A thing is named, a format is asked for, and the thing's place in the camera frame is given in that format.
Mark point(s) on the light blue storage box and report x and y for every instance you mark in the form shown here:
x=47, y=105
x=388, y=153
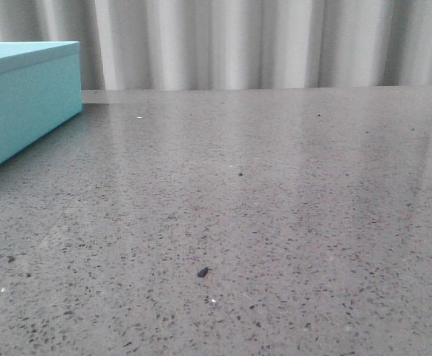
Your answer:
x=40, y=88

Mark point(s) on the small black debris piece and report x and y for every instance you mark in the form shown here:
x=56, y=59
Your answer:
x=203, y=272

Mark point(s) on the white pleated curtain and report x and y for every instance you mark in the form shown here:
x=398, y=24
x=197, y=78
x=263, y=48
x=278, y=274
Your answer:
x=232, y=45

